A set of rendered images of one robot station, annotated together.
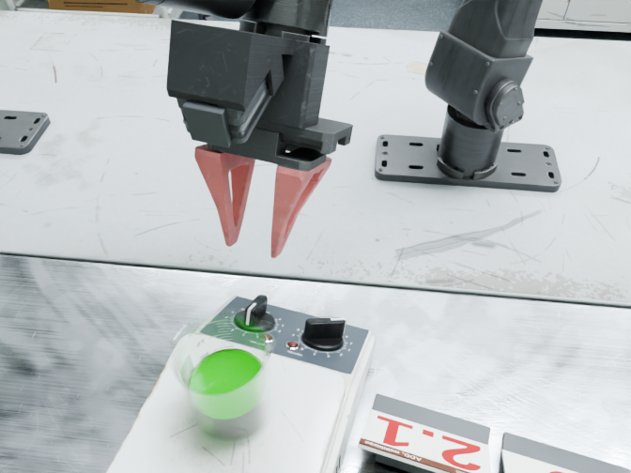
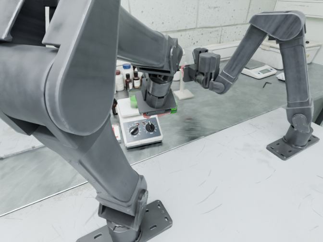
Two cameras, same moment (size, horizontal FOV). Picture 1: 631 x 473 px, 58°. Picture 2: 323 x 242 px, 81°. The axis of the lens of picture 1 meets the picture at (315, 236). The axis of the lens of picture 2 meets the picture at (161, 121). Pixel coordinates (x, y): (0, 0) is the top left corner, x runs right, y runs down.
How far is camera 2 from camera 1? 0.73 m
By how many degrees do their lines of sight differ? 91
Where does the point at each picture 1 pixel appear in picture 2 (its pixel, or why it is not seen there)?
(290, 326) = (142, 131)
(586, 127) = not seen: outside the picture
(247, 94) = not seen: hidden behind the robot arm
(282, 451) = (125, 105)
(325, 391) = (123, 112)
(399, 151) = (157, 217)
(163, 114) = (261, 185)
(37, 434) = (174, 114)
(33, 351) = (191, 120)
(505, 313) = not seen: hidden behind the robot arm
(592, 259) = (63, 209)
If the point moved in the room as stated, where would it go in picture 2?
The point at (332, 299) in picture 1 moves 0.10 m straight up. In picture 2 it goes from (142, 154) to (141, 130)
